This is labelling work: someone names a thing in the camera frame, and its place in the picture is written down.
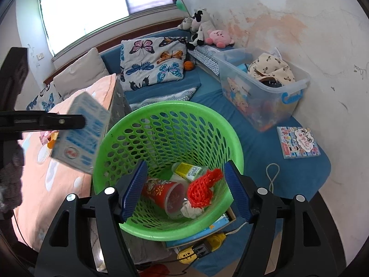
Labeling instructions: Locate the crumpled white tissue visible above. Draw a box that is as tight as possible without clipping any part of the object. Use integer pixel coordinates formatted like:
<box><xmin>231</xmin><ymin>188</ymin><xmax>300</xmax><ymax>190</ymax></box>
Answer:
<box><xmin>180</xmin><ymin>200</ymin><xmax>204</xmax><ymax>219</ymax></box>

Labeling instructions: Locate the white cord loop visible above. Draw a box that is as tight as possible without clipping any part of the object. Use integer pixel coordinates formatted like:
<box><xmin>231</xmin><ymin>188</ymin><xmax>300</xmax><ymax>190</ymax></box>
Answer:
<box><xmin>265</xmin><ymin>163</ymin><xmax>281</xmax><ymax>191</ymax></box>

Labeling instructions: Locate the small butterfly print pillow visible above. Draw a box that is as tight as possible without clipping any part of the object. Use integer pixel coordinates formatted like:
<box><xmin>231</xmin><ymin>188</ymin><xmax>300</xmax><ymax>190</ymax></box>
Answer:
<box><xmin>27</xmin><ymin>82</ymin><xmax>64</xmax><ymax>113</ymax></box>

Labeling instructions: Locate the pink orange wrapper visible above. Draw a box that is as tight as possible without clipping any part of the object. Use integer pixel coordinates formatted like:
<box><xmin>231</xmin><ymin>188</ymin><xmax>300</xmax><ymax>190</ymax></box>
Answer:
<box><xmin>39</xmin><ymin>130</ymin><xmax>60</xmax><ymax>151</ymax></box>

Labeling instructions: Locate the red mesh net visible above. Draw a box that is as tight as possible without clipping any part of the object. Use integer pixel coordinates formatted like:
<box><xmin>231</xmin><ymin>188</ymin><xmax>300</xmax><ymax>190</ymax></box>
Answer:
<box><xmin>187</xmin><ymin>169</ymin><xmax>224</xmax><ymax>208</ymax></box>

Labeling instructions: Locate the grey patterned cushion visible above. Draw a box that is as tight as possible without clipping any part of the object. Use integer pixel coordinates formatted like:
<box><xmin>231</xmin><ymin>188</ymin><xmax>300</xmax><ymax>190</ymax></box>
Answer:
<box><xmin>187</xmin><ymin>45</ymin><xmax>228</xmax><ymax>77</ymax></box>

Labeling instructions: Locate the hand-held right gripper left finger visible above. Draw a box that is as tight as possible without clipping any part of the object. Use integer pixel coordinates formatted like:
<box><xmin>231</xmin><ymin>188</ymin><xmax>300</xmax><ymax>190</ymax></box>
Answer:
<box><xmin>34</xmin><ymin>160</ymin><xmax>149</xmax><ymax>277</ymax></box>

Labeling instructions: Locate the yellow power strip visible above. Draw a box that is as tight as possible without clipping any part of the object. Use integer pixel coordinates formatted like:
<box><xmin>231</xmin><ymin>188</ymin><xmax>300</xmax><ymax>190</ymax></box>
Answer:
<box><xmin>176</xmin><ymin>232</ymin><xmax>228</xmax><ymax>264</ymax></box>

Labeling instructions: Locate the red object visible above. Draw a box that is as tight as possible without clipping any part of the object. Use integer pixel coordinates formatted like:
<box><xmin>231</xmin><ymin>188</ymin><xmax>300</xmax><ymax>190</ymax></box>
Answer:
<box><xmin>144</xmin><ymin>264</ymin><xmax>170</xmax><ymax>277</ymax></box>

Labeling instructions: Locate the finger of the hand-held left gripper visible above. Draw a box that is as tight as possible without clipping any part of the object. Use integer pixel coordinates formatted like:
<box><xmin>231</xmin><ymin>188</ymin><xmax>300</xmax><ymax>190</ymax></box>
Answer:
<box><xmin>13</xmin><ymin>111</ymin><xmax>86</xmax><ymax>135</ymax></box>

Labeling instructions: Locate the blue white drink carton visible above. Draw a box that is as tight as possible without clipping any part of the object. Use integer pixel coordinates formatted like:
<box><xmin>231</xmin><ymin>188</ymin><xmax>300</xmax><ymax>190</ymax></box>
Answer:
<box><xmin>50</xmin><ymin>92</ymin><xmax>111</xmax><ymax>175</ymax></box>

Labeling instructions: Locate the large butterfly print pillow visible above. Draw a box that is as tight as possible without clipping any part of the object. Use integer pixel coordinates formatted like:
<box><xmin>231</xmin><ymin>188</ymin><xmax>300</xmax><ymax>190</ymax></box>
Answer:
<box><xmin>119</xmin><ymin>36</ymin><xmax>188</xmax><ymax>91</ymax></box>

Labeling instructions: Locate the lace-trimmed cloth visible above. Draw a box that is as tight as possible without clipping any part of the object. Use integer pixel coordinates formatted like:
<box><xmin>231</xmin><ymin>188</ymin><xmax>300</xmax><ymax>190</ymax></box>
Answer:
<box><xmin>130</xmin><ymin>87</ymin><xmax>199</xmax><ymax>111</ymax></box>

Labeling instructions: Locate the grey cloth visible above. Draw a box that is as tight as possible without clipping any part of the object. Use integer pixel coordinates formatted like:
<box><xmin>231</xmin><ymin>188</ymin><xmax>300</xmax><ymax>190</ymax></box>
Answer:
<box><xmin>127</xmin><ymin>231</ymin><xmax>173</xmax><ymax>266</ymax></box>

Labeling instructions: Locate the beige patterned garment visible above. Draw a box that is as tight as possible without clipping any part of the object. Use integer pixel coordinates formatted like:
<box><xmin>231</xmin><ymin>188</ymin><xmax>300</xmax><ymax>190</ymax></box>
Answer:
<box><xmin>247</xmin><ymin>52</ymin><xmax>296</xmax><ymax>85</ymax></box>

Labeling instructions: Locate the black plug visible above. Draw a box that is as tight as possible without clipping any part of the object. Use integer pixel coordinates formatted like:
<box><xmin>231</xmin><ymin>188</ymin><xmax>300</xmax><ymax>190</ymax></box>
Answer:
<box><xmin>193</xmin><ymin>243</ymin><xmax>212</xmax><ymax>259</ymax></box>

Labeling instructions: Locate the children's picture book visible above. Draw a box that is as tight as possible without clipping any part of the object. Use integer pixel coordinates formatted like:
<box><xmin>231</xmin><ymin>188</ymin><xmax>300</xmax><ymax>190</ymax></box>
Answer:
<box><xmin>276</xmin><ymin>126</ymin><xmax>321</xmax><ymax>160</ymax></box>

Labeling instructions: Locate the pink printed blanket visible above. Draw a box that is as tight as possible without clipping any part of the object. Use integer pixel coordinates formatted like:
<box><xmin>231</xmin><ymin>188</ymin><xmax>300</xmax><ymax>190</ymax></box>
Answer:
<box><xmin>12</xmin><ymin>73</ymin><xmax>127</xmax><ymax>251</ymax></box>

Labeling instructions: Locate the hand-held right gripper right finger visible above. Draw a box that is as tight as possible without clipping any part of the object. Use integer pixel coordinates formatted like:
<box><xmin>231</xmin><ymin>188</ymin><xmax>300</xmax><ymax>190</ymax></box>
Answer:
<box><xmin>224</xmin><ymin>160</ymin><xmax>346</xmax><ymax>277</ymax></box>

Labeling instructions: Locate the black cable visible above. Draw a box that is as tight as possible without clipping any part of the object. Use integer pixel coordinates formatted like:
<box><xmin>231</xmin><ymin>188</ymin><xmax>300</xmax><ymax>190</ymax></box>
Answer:
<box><xmin>12</xmin><ymin>211</ymin><xmax>29</xmax><ymax>246</ymax></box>

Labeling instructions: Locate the clear plastic storage box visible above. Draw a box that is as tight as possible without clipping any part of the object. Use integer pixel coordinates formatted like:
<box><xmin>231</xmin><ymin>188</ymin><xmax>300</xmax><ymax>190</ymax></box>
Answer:
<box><xmin>215</xmin><ymin>48</ymin><xmax>312</xmax><ymax>132</ymax></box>

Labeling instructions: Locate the cow plush toy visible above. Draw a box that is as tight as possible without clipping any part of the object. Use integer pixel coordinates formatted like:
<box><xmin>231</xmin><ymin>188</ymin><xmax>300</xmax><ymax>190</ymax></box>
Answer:
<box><xmin>187</xmin><ymin>20</ymin><xmax>217</xmax><ymax>49</ymax></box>

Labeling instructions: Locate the beige cushion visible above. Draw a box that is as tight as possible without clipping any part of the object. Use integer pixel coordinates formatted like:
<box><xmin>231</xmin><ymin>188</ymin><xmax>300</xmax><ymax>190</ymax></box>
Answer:
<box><xmin>53</xmin><ymin>48</ymin><xmax>111</xmax><ymax>100</ymax></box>

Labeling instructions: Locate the window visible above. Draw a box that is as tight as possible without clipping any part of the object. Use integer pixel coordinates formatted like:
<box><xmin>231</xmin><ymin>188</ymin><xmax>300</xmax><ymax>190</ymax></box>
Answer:
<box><xmin>37</xmin><ymin>0</ymin><xmax>178</xmax><ymax>57</ymax></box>

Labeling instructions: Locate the green plastic basket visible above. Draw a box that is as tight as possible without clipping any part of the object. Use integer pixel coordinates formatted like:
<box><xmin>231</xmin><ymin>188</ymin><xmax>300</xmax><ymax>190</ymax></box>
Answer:
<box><xmin>92</xmin><ymin>102</ymin><xmax>245</xmax><ymax>241</ymax></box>

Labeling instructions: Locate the pink plush toy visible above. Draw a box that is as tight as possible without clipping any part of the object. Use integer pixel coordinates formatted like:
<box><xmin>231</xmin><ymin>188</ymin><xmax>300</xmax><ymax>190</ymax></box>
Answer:
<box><xmin>205</xmin><ymin>30</ymin><xmax>235</xmax><ymax>48</ymax></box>

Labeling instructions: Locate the clear plastic cup with label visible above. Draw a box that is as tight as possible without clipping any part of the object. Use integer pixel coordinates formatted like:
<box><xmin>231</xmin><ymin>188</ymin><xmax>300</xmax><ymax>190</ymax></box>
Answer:
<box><xmin>171</xmin><ymin>162</ymin><xmax>211</xmax><ymax>184</ymax></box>

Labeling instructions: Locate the grey white plush toy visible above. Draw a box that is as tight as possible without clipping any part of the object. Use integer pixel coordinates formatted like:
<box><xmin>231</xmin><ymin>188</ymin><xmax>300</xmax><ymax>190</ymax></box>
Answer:
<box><xmin>177</xmin><ymin>17</ymin><xmax>195</xmax><ymax>31</ymax></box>

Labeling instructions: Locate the red printed cup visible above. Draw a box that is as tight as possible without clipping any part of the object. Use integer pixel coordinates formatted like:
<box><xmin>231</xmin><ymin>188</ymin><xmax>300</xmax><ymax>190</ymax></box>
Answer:
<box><xmin>141</xmin><ymin>177</ymin><xmax>186</xmax><ymax>219</ymax></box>

